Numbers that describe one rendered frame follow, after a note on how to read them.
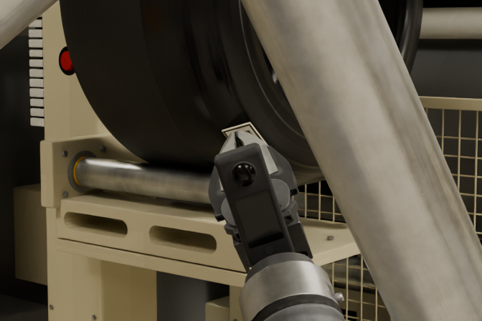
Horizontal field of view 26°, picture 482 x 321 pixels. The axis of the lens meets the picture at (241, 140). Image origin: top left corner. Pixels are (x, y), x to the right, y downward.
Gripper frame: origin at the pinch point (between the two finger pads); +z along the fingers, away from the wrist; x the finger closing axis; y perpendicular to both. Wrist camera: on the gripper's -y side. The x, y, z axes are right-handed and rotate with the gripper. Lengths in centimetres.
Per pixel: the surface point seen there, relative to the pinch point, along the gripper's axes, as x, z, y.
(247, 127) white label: 1.0, 10.6, 9.4
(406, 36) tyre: 27, 35, 25
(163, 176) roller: -12.6, 18.6, 20.2
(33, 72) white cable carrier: -30, 54, 22
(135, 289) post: -26, 26, 50
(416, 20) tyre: 29, 38, 26
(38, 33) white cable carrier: -27, 57, 18
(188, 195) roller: -9.8, 14.3, 20.9
